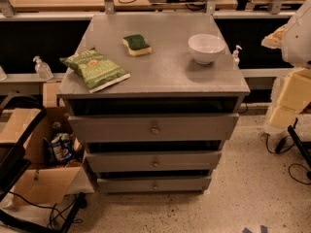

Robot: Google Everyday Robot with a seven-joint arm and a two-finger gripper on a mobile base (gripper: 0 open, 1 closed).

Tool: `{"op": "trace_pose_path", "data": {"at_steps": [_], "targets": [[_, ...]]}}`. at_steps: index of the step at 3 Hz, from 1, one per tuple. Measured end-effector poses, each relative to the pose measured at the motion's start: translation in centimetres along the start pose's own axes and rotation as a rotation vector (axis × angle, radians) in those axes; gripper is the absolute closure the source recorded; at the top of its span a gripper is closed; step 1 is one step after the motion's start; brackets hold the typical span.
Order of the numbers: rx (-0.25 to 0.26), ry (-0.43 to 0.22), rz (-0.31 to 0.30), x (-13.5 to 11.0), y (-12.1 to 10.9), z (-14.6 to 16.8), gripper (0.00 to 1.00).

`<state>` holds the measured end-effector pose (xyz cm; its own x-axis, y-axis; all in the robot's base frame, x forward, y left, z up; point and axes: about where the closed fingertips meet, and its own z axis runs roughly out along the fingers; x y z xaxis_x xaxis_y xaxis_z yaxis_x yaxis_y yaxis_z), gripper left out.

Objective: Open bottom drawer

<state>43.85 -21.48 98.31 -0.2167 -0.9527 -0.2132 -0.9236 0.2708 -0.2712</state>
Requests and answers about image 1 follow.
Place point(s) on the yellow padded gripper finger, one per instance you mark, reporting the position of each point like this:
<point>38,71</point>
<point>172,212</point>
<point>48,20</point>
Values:
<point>294,97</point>
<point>274,40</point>

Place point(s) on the grey bottom drawer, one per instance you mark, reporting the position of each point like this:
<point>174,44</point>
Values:
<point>155,185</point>

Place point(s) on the grey drawer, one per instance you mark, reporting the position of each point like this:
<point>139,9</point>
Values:
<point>153,161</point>
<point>155,185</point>
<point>100,129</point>

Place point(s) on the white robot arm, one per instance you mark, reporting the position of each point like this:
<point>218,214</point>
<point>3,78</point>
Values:
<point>296,50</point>

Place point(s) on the grey top drawer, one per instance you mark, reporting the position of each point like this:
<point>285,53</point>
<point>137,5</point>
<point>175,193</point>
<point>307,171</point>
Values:
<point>100,129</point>

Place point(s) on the grey drawer cabinet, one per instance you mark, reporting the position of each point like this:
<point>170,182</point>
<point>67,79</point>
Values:
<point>165,82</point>

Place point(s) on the grey middle drawer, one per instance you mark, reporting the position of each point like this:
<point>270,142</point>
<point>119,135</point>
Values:
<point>153,161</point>

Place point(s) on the open cardboard box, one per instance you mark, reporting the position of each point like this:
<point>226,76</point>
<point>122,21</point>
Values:
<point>45,183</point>

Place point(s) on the small pump bottle right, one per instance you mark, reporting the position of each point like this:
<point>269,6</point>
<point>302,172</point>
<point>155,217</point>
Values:
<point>235,55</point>

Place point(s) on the black tripod stand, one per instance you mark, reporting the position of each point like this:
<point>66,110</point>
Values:
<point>304,148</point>

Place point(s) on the white bowl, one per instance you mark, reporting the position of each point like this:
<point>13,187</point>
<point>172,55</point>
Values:
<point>205,48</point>

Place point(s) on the green yellow sponge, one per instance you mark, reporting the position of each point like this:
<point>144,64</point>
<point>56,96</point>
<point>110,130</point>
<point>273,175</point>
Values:
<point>136,45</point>

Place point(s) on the green chip bag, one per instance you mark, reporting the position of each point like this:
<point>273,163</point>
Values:
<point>97,71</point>

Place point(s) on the clear sanitizer bottle left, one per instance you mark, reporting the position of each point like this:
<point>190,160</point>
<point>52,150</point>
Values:
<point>42,69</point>

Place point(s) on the snack packages in box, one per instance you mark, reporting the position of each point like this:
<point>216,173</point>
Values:
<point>60,149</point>

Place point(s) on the black cart frame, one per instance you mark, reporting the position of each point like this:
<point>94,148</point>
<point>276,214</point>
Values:
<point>13,165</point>

